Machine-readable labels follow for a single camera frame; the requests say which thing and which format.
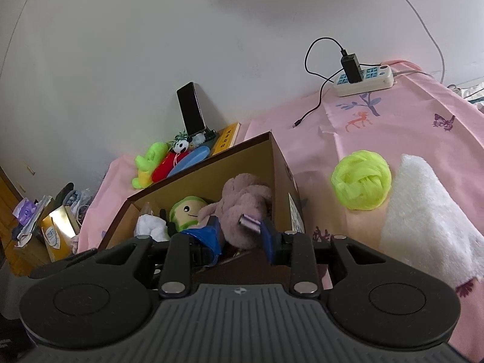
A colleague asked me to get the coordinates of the black charging cable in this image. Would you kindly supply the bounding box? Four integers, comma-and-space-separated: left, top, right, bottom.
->
293, 37, 349, 129

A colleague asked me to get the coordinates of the mauve plush toy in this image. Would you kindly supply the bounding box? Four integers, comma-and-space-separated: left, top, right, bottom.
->
197, 173, 275, 250

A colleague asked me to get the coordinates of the white power strip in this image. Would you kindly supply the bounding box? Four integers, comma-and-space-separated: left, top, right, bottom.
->
333, 64, 395, 97

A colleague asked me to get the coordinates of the brown cardboard box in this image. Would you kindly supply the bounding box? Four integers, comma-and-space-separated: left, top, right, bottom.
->
97, 131, 307, 285

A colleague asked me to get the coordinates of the clear plastic bag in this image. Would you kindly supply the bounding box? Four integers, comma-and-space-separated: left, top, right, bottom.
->
446, 81, 484, 113

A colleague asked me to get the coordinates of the yellow-green fluffy ball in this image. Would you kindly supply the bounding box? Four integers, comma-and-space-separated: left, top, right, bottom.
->
331, 150, 393, 211

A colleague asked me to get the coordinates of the green yellow plush toy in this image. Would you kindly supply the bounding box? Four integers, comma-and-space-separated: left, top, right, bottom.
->
131, 142, 170, 190

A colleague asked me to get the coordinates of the black phone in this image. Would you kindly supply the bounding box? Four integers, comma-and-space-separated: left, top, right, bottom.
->
176, 82, 207, 134

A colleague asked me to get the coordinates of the yellow book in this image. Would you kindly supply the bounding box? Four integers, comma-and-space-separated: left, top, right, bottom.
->
211, 122, 242, 156

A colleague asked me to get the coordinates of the purple white packet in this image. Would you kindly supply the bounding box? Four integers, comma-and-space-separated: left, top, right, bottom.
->
13, 196, 54, 236

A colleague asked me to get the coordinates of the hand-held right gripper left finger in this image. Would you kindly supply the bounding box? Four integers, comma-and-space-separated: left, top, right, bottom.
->
91, 215, 223, 299

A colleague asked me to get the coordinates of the yellow tissue pack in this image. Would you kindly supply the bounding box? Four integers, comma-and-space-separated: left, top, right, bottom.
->
39, 206, 82, 264

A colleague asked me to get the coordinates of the pink printed tablecloth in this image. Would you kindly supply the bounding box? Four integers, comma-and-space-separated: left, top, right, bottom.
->
72, 60, 484, 362

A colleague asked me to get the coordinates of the blue glasses case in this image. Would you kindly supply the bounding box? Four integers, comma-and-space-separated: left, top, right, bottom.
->
166, 146, 211, 178

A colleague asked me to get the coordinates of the dark phone stand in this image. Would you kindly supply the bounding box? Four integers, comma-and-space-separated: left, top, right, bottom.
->
191, 128, 218, 146

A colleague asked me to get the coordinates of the white wall cable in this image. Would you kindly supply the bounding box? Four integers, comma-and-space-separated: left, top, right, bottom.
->
378, 0, 445, 84

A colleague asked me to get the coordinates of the black charger plug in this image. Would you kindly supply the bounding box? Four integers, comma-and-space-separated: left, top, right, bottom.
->
340, 53, 363, 84

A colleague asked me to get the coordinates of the small panda plush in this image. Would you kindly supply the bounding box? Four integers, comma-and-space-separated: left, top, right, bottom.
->
169, 131, 194, 156

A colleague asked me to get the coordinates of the white fluffy towel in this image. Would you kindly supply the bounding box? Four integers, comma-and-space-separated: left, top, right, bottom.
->
379, 154, 484, 290

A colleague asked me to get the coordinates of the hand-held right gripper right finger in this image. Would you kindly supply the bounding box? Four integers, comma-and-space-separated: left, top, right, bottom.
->
260, 217, 391, 299

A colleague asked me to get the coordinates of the green plush doll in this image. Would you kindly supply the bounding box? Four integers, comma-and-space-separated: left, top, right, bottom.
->
159, 195, 209, 235

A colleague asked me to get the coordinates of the red plush toy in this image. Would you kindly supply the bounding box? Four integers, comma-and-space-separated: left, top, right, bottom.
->
151, 150, 190, 184

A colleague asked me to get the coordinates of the white cloth bundle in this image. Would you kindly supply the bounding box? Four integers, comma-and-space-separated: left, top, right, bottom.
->
135, 214, 170, 242

